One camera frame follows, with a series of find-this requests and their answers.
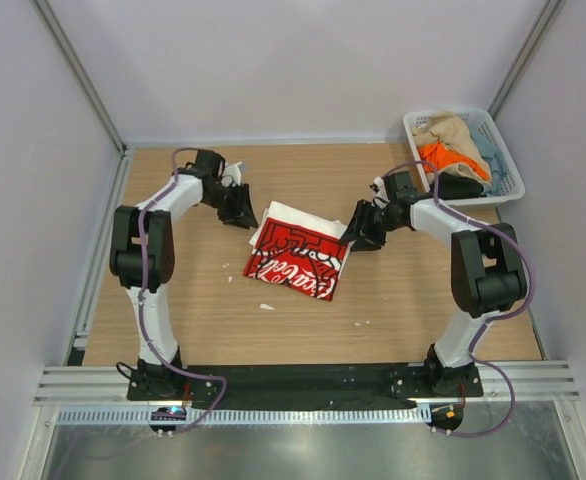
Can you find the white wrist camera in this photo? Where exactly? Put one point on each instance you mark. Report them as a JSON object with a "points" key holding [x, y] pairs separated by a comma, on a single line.
{"points": [[232, 174], [378, 189]]}

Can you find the left corner aluminium post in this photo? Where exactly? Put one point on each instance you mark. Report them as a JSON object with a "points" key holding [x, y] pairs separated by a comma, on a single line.
{"points": [[65, 46]]}

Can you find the white t shirt red print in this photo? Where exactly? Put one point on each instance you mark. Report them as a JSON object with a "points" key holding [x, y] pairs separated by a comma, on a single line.
{"points": [[298, 250]]}

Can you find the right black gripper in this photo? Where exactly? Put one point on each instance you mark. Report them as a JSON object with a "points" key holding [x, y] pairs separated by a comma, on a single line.
{"points": [[370, 221]]}

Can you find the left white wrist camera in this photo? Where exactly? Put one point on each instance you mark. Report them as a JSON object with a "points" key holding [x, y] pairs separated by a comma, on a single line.
{"points": [[232, 174]]}

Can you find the aluminium rail frame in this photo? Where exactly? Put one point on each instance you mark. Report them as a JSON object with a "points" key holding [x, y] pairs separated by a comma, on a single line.
{"points": [[80, 385]]}

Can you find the black garment in basket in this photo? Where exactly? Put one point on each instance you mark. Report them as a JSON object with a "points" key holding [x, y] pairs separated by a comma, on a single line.
{"points": [[452, 187]]}

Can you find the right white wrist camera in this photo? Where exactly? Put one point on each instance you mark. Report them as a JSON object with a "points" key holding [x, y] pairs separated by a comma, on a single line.
{"points": [[378, 189]]}

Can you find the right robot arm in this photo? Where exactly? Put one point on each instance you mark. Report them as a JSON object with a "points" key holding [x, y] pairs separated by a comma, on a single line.
{"points": [[487, 274]]}

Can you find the corner aluminium post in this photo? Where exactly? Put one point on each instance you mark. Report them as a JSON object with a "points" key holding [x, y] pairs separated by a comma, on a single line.
{"points": [[65, 46], [540, 28]]}

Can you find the orange garment in basket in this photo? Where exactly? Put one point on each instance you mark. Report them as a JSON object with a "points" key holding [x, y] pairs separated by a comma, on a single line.
{"points": [[437, 157]]}

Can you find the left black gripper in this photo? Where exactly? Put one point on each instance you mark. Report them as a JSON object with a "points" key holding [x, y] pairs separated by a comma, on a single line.
{"points": [[231, 201]]}

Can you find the white plastic basket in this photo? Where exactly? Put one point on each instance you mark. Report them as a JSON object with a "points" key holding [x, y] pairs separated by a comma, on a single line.
{"points": [[512, 186]]}

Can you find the light blue garment in basket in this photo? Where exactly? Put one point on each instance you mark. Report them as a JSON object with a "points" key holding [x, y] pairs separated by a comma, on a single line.
{"points": [[492, 155]]}

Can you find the right corner aluminium post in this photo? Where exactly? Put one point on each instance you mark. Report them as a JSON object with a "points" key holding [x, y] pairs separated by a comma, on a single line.
{"points": [[540, 28]]}

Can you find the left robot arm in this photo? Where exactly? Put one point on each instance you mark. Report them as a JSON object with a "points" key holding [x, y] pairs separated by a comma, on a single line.
{"points": [[142, 257]]}

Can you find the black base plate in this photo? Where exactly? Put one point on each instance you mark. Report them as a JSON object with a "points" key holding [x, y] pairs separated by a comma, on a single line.
{"points": [[320, 387]]}

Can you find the beige garment in basket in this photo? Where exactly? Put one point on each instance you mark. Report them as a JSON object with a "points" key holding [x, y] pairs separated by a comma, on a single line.
{"points": [[451, 130]]}

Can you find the white slotted cable duct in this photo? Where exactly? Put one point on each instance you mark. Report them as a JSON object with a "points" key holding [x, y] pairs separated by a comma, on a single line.
{"points": [[140, 415]]}

